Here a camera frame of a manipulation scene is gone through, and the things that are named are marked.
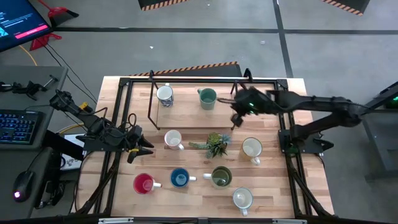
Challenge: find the black hazard striped base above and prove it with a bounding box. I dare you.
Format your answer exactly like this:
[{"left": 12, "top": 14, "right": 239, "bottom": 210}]
[
  {"left": 137, "top": 0, "right": 191, "bottom": 12},
  {"left": 319, "top": 0, "right": 371, "bottom": 17},
  {"left": 128, "top": 61, "right": 244, "bottom": 78}
]

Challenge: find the white mug olive green interior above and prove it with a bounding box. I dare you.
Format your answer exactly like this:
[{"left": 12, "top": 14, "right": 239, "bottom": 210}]
[{"left": 203, "top": 165, "right": 233, "bottom": 190}]

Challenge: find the black aluminium table frame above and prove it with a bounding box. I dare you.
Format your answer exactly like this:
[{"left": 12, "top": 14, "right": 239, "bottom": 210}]
[{"left": 70, "top": 76, "right": 336, "bottom": 218}]

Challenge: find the yellow mug white handle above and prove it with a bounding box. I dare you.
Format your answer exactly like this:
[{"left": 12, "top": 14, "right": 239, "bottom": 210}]
[{"left": 241, "top": 136, "right": 264, "bottom": 166}]

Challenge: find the sage green mug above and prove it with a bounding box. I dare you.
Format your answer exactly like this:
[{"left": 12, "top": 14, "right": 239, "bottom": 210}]
[{"left": 197, "top": 87, "right": 218, "bottom": 111}]

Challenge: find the artificial succulent plant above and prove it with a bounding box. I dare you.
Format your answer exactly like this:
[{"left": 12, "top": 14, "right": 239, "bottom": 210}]
[{"left": 188, "top": 132, "right": 233, "bottom": 159}]

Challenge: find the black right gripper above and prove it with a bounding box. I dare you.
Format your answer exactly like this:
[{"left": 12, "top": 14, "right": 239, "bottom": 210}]
[{"left": 216, "top": 86, "right": 274, "bottom": 128}]

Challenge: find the black floor cable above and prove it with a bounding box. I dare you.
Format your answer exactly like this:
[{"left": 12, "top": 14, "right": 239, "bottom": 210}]
[{"left": 43, "top": 43, "right": 99, "bottom": 105}]

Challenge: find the white printed paper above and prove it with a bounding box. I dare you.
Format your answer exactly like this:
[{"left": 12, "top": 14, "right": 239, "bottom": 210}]
[{"left": 58, "top": 133, "right": 87, "bottom": 172}]

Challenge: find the red mug with white stripe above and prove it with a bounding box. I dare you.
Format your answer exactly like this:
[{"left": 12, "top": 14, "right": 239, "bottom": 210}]
[{"left": 132, "top": 172, "right": 163, "bottom": 195}]

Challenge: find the black computer monitor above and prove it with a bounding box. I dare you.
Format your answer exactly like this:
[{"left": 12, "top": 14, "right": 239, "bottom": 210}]
[{"left": 0, "top": 0, "right": 53, "bottom": 53}]

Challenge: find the black metal wooden mug rack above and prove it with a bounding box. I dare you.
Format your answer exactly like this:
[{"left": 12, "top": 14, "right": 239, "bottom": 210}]
[{"left": 147, "top": 70, "right": 253, "bottom": 131}]

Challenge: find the grey side desk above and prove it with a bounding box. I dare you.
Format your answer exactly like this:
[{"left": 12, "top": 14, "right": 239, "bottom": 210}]
[{"left": 0, "top": 64, "right": 69, "bottom": 220}]

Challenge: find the red stand foot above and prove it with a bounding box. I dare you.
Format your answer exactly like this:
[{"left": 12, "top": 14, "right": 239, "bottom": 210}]
[
  {"left": 37, "top": 0, "right": 80, "bottom": 20},
  {"left": 29, "top": 33, "right": 63, "bottom": 52}
]

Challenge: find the silver bracket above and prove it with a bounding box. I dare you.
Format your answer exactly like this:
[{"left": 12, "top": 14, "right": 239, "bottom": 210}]
[
  {"left": 98, "top": 217, "right": 134, "bottom": 224},
  {"left": 272, "top": 218, "right": 308, "bottom": 224}
]

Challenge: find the blue mug with white stripe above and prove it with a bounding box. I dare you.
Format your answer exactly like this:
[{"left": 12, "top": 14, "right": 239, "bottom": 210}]
[{"left": 169, "top": 167, "right": 197, "bottom": 189}]

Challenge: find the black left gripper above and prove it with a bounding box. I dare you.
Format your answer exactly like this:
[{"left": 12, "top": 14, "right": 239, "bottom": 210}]
[{"left": 126, "top": 124, "right": 155, "bottom": 164}]

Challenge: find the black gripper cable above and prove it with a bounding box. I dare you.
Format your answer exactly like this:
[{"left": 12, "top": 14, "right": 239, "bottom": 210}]
[{"left": 126, "top": 112, "right": 138, "bottom": 131}]

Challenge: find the black computer mouse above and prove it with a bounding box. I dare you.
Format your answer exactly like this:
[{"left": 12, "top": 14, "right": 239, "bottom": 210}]
[{"left": 12, "top": 170, "right": 35, "bottom": 203}]

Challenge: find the yellow cable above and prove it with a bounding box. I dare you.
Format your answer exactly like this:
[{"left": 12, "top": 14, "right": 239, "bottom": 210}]
[
  {"left": 58, "top": 122, "right": 85, "bottom": 135},
  {"left": 18, "top": 45, "right": 39, "bottom": 67}
]

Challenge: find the black backlit keyboard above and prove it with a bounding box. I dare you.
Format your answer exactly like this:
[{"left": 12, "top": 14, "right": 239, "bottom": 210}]
[{"left": 0, "top": 109, "right": 45, "bottom": 146}]

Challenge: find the white mug blue floral print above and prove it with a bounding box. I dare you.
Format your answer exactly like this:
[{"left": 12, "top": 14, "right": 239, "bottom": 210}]
[{"left": 155, "top": 83, "right": 175, "bottom": 109}]

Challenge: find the black clamp tool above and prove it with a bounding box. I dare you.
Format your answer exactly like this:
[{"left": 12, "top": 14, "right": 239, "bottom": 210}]
[{"left": 0, "top": 80, "right": 48, "bottom": 101}]

